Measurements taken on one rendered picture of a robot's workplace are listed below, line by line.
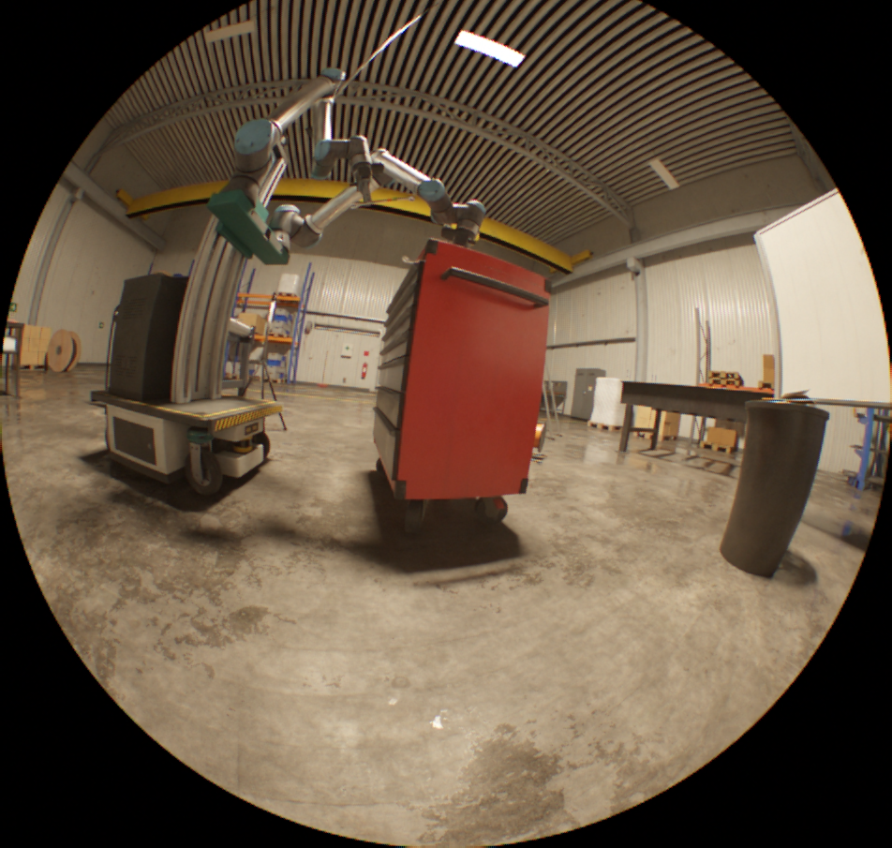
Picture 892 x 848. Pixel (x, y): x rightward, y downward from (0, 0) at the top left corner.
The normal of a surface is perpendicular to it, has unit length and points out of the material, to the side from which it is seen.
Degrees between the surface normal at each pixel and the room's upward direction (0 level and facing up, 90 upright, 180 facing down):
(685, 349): 90
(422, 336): 90
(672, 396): 90
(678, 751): 0
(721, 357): 90
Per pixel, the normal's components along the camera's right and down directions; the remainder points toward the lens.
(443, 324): 0.34, 0.09
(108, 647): 0.13, -0.99
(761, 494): -1.00, -0.06
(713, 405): -0.91, -0.10
